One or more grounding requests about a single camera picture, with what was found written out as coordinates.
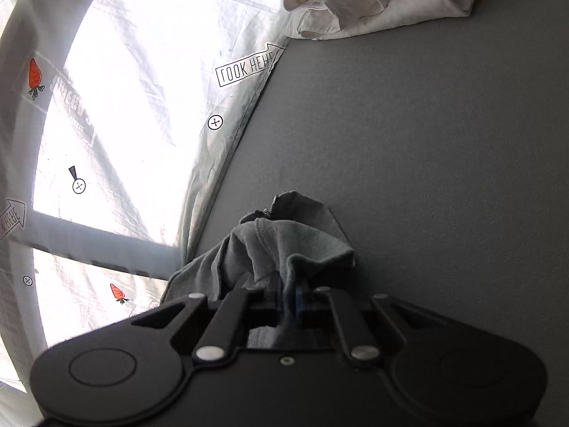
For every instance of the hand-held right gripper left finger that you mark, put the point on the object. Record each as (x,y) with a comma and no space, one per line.
(283,304)

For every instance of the dark grey garment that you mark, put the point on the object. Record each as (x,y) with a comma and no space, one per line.
(262,249)

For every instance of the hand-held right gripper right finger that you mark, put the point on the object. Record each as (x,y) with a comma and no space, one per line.
(300,301)

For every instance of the white printed curtain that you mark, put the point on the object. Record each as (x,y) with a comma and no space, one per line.
(133,98)

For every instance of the white folded garment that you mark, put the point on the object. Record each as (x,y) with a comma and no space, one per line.
(400,4)

